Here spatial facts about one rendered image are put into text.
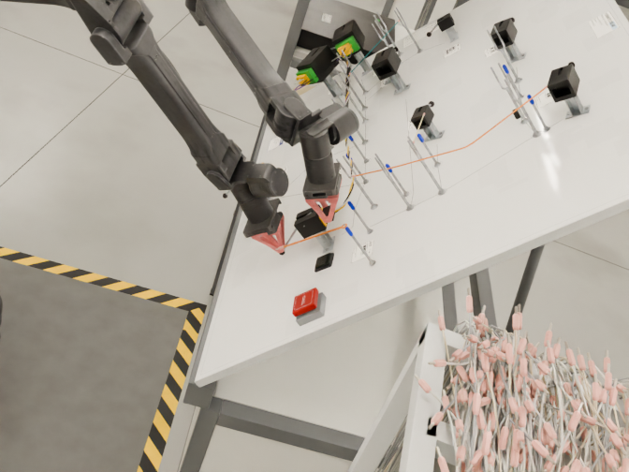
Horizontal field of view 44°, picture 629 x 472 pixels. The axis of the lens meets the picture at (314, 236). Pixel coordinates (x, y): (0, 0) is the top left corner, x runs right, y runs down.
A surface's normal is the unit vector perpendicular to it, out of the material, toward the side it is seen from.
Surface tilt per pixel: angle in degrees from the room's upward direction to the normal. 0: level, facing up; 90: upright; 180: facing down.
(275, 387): 0
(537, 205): 50
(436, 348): 0
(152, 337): 0
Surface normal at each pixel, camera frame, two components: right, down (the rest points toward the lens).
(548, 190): -0.54, -0.71
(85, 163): 0.29, -0.76
